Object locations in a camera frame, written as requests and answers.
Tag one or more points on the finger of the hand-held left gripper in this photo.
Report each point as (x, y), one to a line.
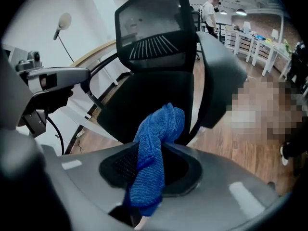
(65, 77)

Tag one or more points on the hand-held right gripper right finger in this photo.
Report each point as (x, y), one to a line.
(216, 191)

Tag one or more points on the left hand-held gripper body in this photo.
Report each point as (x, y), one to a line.
(33, 121)

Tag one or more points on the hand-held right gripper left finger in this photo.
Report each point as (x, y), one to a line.
(86, 177)

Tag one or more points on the blue microfibre cloth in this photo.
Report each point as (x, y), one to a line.
(154, 138)

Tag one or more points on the black mesh office chair seat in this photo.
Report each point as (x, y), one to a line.
(149, 97)

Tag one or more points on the black office chair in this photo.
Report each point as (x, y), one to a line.
(196, 28)

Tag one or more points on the curved wood-topped white counter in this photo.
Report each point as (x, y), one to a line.
(96, 53)

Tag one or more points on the long white table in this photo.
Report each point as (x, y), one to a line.
(262, 49)

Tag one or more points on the black equipment stand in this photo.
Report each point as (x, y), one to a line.
(298, 64)

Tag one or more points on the white table lamp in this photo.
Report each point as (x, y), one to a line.
(274, 34)
(246, 26)

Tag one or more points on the dark pendant lamp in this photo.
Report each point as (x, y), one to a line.
(223, 12)
(241, 11)

